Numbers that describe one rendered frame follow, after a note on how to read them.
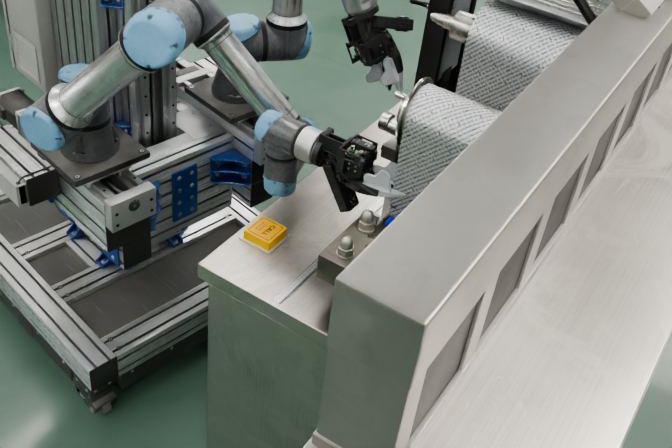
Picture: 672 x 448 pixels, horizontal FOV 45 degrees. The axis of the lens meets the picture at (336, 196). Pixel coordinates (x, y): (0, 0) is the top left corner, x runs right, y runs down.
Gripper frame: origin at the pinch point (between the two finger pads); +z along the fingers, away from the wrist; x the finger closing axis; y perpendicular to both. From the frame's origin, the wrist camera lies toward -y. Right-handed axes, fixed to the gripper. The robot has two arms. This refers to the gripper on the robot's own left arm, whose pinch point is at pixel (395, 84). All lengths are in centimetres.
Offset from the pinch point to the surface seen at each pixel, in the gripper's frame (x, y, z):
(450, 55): 3.7, -14.7, -0.7
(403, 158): 27.4, 21.1, 1.9
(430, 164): 32.8, 19.0, 3.2
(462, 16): 18.3, -9.5, -13.8
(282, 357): 15, 57, 33
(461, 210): 101, 62, -33
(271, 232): 1.9, 43.6, 13.6
